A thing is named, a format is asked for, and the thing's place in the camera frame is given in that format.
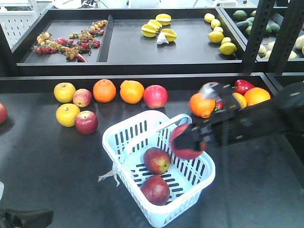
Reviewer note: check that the black wooden produce stand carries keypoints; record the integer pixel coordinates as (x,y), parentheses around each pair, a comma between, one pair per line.
(44,165)

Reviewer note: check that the orange left of pair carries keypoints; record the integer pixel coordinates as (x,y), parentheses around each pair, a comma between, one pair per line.
(104,91)

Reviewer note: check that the orange of pair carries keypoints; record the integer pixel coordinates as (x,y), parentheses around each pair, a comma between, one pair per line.
(104,91)
(131,91)

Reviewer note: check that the white garlic bulb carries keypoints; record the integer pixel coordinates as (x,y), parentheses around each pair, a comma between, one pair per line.
(162,39)

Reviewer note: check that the red apple far corner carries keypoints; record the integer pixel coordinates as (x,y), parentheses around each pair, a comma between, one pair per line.
(3,113)

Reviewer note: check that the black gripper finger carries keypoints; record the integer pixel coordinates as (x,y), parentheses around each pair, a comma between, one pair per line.
(186,139)
(27,219)

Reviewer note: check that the yellow apple rear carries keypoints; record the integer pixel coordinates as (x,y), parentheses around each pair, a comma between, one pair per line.
(64,92)

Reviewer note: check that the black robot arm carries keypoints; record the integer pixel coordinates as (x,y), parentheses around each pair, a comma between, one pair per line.
(283,113)

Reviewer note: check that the orange with navel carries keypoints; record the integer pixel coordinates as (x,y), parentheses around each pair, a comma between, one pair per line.
(200,106)

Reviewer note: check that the red-green apple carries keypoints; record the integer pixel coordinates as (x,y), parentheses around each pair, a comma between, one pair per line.
(156,160)
(156,190)

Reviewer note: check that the yellow apple front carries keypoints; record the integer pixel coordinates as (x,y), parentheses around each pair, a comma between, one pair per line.
(66,114)

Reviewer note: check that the red chili pepper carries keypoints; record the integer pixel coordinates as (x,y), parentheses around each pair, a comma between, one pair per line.
(218,105)

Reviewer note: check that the orange near divider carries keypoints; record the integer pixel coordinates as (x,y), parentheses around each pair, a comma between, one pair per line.
(256,95)

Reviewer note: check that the upper black produce tray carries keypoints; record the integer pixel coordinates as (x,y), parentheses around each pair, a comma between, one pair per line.
(125,50)

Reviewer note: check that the red bell pepper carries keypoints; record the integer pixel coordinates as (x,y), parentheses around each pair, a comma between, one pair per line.
(242,86)

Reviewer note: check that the small pink-red apple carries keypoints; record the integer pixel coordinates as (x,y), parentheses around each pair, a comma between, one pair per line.
(82,98)

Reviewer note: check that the yellow apple by oranges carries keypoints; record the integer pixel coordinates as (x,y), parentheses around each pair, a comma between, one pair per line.
(241,99)

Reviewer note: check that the orange right of pair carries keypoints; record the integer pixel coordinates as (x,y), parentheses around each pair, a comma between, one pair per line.
(131,91)

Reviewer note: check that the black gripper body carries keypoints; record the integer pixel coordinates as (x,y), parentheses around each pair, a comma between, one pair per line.
(233,124)

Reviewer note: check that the large red apple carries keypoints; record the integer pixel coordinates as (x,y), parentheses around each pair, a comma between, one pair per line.
(155,96)

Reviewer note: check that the light blue plastic basket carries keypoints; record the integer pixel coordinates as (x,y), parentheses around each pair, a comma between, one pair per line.
(127,141)

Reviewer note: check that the dark red apple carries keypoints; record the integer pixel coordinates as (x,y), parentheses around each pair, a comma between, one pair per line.
(86,122)

